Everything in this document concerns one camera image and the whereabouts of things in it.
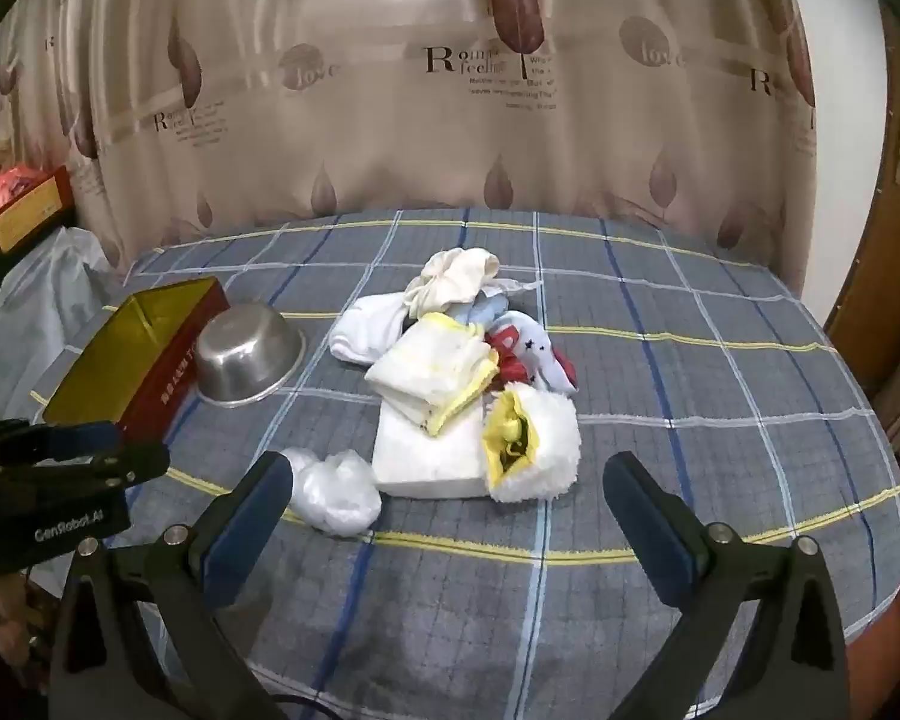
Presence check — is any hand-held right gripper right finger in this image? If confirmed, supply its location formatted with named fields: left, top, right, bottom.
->
left=602, top=451, right=852, bottom=720

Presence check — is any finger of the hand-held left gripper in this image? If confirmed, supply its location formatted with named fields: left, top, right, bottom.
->
left=0, top=420, right=121, bottom=466
left=82, top=441, right=172, bottom=487

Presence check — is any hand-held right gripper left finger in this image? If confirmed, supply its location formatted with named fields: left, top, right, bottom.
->
left=49, top=451, right=295, bottom=720

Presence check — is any clear plastic bag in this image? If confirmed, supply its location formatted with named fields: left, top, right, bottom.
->
left=279, top=447, right=382, bottom=538

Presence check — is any gold metal tin box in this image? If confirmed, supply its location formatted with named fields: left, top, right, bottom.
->
left=41, top=276, right=231, bottom=442

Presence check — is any fluffy white yellow-lined sock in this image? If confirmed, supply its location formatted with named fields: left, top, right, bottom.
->
left=481, top=382, right=580, bottom=503

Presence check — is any red and white star garment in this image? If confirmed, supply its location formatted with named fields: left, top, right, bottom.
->
left=487, top=311, right=578, bottom=395

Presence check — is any white cloth with yellow trim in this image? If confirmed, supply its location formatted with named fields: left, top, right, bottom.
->
left=364, top=313, right=500, bottom=437

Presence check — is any mustard brown cloth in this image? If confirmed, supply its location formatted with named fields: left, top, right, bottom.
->
left=0, top=570, right=53, bottom=661

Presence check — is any grey plaid bed sheet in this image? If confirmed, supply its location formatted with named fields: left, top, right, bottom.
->
left=30, top=208, right=900, bottom=720

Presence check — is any translucent plastic cover sheet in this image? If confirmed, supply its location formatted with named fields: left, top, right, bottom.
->
left=0, top=225, right=132, bottom=421

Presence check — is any stainless steel bowl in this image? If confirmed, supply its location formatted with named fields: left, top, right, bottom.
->
left=195, top=302, right=307, bottom=410

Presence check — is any white foam block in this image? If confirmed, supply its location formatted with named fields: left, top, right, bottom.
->
left=372, top=397, right=496, bottom=500

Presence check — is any red cardboard box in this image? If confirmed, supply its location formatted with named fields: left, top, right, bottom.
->
left=0, top=165, right=76, bottom=252

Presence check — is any orange plastic bag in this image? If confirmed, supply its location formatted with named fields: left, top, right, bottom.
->
left=0, top=165, right=46, bottom=222

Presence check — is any light blue cloth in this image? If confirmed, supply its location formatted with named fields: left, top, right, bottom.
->
left=450, top=298, right=511, bottom=331

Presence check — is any cream cloth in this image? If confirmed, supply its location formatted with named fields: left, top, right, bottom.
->
left=405, top=247, right=502, bottom=320

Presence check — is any brown wooden door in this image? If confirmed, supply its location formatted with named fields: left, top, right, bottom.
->
left=821, top=0, right=900, bottom=458

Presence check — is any beige leaf-print curtain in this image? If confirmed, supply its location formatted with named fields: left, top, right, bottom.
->
left=0, top=0, right=818, bottom=293

